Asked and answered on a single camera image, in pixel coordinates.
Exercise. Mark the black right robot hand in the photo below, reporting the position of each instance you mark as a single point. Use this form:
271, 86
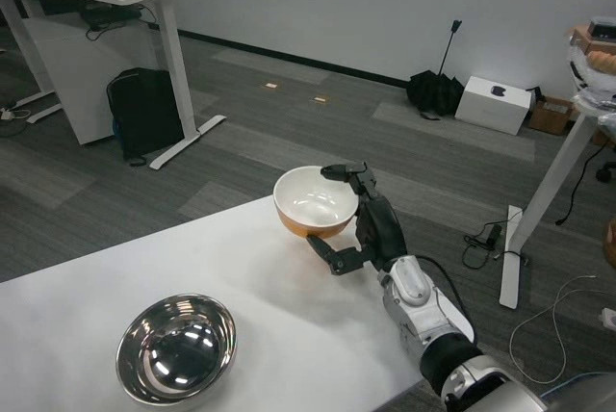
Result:
382, 234

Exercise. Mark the orange plastic bowl white inside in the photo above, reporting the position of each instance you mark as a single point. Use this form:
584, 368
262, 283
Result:
313, 200

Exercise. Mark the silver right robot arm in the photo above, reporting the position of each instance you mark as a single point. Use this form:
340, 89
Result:
414, 287

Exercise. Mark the shiny steel bowl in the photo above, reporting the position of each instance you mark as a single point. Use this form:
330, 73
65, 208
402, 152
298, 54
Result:
178, 349

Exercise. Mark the black power adapter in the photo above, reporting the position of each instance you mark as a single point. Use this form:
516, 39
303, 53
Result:
493, 234

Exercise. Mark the brass floor outlet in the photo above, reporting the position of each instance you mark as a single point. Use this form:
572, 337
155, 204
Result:
270, 86
321, 99

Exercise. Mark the black folded umbrella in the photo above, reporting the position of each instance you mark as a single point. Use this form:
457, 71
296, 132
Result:
433, 92

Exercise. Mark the white box with black print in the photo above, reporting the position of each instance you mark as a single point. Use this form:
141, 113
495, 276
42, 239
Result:
486, 111

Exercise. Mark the white desk with clutter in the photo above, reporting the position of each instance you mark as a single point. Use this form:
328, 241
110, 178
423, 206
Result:
553, 181

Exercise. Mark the brown cardboard box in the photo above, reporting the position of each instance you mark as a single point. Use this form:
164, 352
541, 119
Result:
551, 116

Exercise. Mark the brown shoe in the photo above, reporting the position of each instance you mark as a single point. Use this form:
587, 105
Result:
611, 239

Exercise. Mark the black chair wheel base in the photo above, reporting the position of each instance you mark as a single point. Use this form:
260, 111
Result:
606, 172

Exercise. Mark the white power strip with plugs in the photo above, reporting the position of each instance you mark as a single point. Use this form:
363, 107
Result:
610, 318

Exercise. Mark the clear plastic bag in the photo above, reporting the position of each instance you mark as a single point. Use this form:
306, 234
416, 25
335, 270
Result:
608, 125

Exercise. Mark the clear plastic wrap pile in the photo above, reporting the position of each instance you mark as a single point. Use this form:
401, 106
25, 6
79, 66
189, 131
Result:
584, 80

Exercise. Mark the silver robot chest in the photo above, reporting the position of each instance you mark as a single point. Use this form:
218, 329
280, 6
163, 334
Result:
587, 397

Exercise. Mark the black backpack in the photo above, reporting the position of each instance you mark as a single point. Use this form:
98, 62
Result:
149, 113

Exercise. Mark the orange ribbed object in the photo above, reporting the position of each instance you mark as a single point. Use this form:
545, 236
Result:
604, 61

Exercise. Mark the white standing desk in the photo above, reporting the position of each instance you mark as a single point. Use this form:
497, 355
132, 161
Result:
168, 46

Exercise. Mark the grey device box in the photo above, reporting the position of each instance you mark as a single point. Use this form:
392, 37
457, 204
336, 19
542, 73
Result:
604, 29

